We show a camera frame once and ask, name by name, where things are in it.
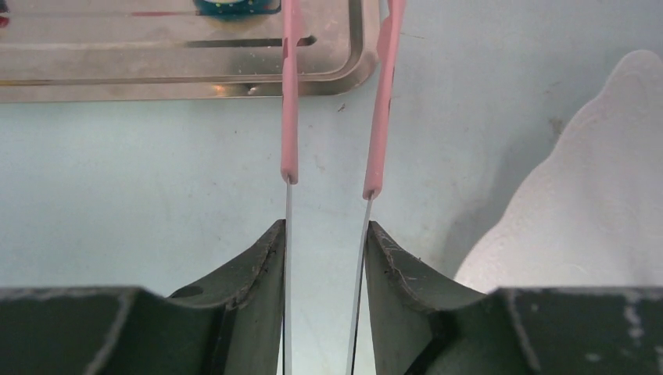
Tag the metal serving tray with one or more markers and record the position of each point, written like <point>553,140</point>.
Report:
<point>78,51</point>

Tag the pink-tipped metal tongs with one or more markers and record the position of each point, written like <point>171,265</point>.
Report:
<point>387,48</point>

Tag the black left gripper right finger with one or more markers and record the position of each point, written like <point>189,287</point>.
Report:
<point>425,323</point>

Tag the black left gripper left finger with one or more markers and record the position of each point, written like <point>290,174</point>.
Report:
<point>227,322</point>

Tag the white three-tier cake stand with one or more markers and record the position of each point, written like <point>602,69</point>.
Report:
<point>590,214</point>

